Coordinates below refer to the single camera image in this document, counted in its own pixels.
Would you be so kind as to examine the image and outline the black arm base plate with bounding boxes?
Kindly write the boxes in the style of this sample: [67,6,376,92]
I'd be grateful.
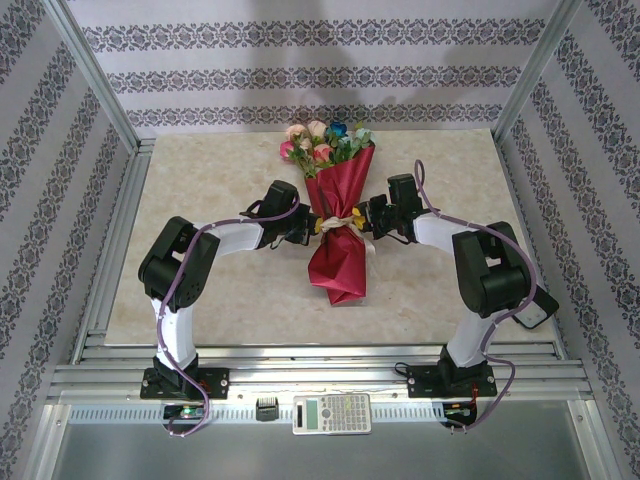
[407,364,499,400]
[139,367,231,400]

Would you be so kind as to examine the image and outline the beige ribbon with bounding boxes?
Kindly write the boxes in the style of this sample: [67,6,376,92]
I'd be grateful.
[317,214,377,260]

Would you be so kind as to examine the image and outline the magenta fake rose stem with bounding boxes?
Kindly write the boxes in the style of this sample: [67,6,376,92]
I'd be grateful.
[278,140,317,179]

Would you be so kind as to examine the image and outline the perforated metal strip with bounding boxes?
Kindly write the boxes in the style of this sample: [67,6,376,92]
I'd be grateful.
[67,403,576,425]

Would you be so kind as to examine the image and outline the grey scientific calculator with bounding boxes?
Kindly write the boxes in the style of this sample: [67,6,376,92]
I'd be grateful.
[292,393,374,436]

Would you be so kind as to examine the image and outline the light blue fake flower stem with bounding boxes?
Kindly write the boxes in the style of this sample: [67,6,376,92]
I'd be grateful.
[344,127,377,161]

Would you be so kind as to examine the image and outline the red and maroon wrapping paper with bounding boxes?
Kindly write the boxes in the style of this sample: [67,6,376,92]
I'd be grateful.
[303,146,377,307]

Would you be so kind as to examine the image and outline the purple cable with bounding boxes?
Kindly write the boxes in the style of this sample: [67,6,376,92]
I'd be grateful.
[413,158,539,435]
[157,193,301,440]

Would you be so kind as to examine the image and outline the wide aluminium mounting rail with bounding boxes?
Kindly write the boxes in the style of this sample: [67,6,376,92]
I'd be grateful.
[49,344,591,401]

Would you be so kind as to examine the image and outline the peach fake flower stem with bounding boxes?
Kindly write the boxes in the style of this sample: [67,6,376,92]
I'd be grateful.
[285,123,315,154]

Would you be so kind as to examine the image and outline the aluminium frame post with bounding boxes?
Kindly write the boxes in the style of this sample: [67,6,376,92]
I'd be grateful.
[491,0,599,146]
[43,0,142,151]

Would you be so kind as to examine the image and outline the grey metal panel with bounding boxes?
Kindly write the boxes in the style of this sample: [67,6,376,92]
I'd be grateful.
[29,402,609,480]

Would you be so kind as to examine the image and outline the aluminium side rail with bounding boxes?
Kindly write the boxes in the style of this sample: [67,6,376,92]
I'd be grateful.
[492,138,569,361]
[69,138,156,364]

